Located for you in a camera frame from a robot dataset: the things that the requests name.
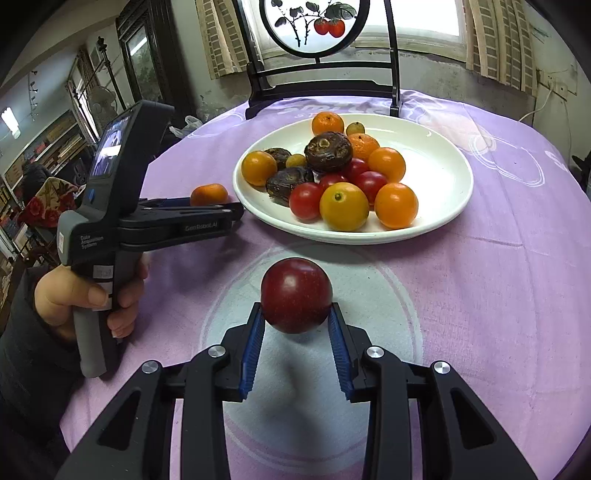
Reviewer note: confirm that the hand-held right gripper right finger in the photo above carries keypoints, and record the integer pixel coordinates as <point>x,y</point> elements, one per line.
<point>339,360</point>

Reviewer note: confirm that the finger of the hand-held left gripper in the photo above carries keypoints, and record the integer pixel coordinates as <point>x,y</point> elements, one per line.
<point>175,202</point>
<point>194,211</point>

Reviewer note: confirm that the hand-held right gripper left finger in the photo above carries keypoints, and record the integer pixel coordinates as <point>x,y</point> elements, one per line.
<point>253,360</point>

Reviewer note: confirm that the orange mandarin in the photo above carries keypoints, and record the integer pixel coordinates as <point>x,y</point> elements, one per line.
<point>328,123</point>
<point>365,145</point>
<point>208,194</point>

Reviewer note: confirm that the dark red plum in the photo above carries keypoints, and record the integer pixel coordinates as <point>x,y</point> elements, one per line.
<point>296,295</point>

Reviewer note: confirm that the brown water chestnut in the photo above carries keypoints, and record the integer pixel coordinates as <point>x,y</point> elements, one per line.
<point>328,150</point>
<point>288,184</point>
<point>277,157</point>

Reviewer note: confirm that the small green yellow fruit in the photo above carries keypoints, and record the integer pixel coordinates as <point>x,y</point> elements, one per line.
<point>295,160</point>
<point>355,128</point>

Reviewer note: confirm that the yellow orange tomato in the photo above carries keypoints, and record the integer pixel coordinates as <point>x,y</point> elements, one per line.
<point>344,206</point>

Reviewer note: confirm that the white round plate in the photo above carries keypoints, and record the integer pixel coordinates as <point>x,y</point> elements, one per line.
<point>438,184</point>

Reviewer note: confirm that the person's left hand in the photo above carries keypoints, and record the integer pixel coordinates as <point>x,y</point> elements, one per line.
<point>55,295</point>

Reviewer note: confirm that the red floral cloth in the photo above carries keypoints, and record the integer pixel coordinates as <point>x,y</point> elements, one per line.
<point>51,198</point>

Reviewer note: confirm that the white plastic bag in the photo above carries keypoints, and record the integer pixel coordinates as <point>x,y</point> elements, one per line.
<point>189,124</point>

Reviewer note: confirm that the cluttered bookshelf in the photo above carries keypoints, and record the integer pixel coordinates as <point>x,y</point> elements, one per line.
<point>55,138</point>

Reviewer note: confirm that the white standing fan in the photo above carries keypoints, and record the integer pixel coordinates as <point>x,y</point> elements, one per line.
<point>104,98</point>

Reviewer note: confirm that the white light fixture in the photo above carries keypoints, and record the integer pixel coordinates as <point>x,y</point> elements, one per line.
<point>9,121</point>

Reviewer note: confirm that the dark wooden cabinet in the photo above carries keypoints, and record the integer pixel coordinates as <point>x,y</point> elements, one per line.
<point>173,55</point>

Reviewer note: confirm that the purple printed tablecloth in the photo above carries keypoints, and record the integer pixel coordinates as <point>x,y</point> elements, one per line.
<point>485,300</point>

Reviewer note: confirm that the beige checked curtain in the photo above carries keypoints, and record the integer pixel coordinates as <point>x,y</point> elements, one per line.
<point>221,41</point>
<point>498,46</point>

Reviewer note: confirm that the black stand with painted screen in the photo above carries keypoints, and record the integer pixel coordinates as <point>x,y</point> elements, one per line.
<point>332,88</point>

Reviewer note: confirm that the window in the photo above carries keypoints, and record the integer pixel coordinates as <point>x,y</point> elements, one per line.
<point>429,18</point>

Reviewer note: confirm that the white wall socket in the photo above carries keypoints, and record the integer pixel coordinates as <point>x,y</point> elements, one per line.
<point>561,86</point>

